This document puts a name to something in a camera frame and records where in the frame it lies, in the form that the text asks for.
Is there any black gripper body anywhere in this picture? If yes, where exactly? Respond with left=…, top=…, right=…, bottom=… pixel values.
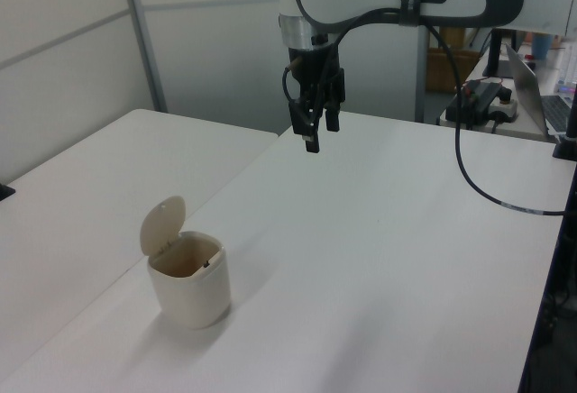
left=288, top=43, right=347, bottom=111

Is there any small white lidded trash can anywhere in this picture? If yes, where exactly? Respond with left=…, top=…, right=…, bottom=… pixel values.
left=140, top=195, right=233, bottom=331

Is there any grey open laptop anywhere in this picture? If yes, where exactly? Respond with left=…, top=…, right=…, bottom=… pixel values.
left=503, top=42, right=577, bottom=138

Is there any brown cardboard box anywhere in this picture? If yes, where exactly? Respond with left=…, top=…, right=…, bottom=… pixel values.
left=426, top=44, right=480, bottom=95

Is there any black electronics box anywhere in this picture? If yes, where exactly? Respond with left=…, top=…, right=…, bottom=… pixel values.
left=458, top=78, right=504, bottom=113

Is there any white box with black knob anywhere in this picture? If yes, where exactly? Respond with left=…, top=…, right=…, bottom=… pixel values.
left=489, top=87, right=518, bottom=123

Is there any monitor with black stand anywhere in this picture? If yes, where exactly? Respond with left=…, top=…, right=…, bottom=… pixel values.
left=481, top=0, right=577, bottom=79

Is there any blue cup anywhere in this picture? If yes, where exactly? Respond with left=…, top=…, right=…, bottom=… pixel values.
left=531, top=32, right=554, bottom=61

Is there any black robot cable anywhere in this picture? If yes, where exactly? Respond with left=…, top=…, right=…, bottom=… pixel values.
left=310, top=8, right=568, bottom=216

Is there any grey partition post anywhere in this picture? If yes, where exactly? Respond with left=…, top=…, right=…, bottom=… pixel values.
left=117, top=0, right=169, bottom=114

